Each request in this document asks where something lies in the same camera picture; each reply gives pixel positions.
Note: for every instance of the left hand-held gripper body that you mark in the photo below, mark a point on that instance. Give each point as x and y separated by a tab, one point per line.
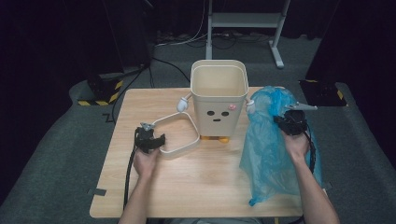
144	140

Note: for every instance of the blue plastic bag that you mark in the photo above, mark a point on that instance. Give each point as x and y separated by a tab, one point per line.
264	149

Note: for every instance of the cream trash can with face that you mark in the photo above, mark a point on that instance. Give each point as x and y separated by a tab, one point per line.
218	124

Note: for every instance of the person's left hand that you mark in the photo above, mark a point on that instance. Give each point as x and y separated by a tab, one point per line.
145	165

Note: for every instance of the black base with hazard stripes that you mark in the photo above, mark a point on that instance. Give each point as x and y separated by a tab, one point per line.
104	90
323	93

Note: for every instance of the person's right hand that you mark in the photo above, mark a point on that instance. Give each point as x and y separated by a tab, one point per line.
297	147

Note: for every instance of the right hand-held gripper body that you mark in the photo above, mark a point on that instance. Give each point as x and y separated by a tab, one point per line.
295	123

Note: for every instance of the white metal stand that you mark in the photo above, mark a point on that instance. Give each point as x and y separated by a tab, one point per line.
246	20

